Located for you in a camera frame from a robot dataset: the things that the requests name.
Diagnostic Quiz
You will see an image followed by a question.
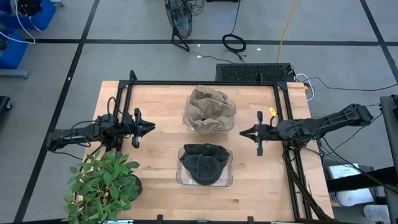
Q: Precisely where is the black cable bundle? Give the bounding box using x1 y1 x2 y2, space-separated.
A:
281 146 333 222

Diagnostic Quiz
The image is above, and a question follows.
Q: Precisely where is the green leafy plant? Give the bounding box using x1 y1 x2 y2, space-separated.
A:
61 149 141 224

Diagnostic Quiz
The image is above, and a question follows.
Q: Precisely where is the black plant pot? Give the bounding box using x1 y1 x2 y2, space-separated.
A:
132 174 144 202

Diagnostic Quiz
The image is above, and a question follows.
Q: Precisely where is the clear plastic bin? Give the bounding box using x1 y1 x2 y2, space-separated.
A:
182 93 237 136
175 146 234 188

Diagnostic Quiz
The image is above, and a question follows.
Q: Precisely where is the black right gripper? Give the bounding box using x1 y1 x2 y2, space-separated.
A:
239 111 280 157

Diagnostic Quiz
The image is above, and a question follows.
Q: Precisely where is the thin grey cable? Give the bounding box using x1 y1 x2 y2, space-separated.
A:
188 50 239 65

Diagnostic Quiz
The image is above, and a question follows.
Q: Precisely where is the blue cart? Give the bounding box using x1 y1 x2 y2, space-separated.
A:
0 29 29 70
0 0 57 31

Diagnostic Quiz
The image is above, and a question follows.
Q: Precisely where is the grey cart base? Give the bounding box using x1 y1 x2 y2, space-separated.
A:
0 68 29 80

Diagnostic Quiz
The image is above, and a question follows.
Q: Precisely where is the white paper box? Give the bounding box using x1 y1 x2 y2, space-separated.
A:
328 163 362 180

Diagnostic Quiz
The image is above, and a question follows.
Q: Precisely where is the yellow power cord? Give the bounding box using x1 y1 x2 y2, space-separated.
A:
275 0 299 63

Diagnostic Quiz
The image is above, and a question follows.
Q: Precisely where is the thin white cable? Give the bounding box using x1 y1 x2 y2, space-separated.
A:
0 0 43 45

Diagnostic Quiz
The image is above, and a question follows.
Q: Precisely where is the black metal table frame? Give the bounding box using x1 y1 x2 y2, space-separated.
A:
112 69 313 222

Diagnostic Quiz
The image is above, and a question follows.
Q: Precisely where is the black floor fan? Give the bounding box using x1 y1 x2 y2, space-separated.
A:
164 0 194 53

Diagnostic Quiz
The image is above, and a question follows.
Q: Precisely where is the long black floor cable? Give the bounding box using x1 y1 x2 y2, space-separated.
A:
303 76 398 93

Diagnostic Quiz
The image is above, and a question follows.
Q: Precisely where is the thin black cable tangle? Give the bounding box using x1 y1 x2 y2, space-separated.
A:
185 0 206 16

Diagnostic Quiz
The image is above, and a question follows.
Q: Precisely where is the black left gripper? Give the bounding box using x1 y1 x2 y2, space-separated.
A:
121 108 156 149

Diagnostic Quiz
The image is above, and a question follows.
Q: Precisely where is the white paper roll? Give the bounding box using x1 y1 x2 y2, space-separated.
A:
330 188 375 207
363 204 391 223

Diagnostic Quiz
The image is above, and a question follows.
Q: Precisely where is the dark grey baseball cap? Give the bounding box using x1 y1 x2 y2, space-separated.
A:
182 142 231 162
179 151 228 186

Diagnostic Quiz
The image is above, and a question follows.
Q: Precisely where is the coiled black cable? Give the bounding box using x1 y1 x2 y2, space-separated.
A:
221 0 248 62

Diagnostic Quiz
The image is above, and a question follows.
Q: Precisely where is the beige baseball cap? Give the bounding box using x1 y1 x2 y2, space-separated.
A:
186 99 206 125
198 98 237 121
190 84 229 105
192 117 233 135

